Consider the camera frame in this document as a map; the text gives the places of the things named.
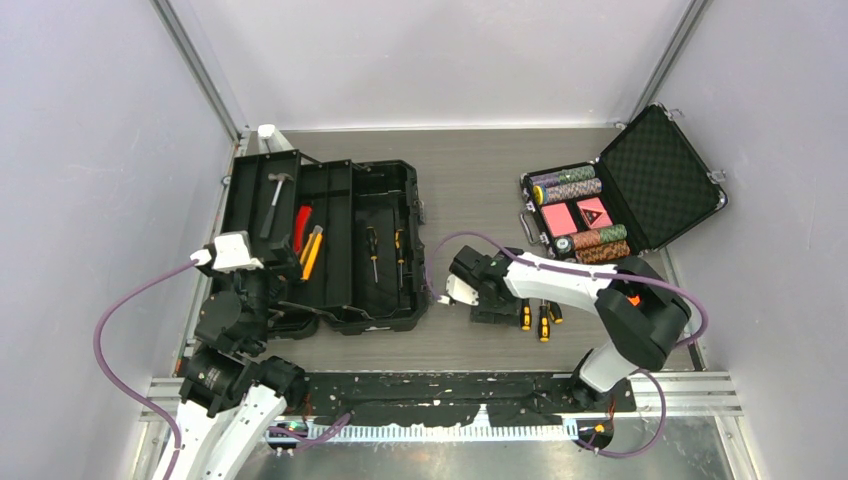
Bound yellow black utility knife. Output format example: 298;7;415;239
300;225;324;282

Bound red black pliers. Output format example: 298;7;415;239
292;204;313;254

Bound small steel hammer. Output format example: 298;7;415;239
259;173;294;240

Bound black plastic toolbox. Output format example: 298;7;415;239
222;150;430;340

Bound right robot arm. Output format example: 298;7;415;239
446;246;692;411

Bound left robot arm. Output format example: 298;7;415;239
153;231;307;479

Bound poker chip row green red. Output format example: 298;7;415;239
554;224;628;254

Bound pink card deck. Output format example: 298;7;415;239
541;203;578;238

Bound white metronome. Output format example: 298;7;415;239
257;124;294;153

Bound red card deck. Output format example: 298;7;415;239
576;197;614;229

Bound poker chip row orange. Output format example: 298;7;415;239
575;240;631;265

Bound poker chip row top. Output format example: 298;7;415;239
530;165;596;188

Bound black aluminium poker chip case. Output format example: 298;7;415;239
519;103;728;263

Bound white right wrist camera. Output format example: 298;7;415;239
437;274;480;306

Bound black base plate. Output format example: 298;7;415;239
287;371;636;427

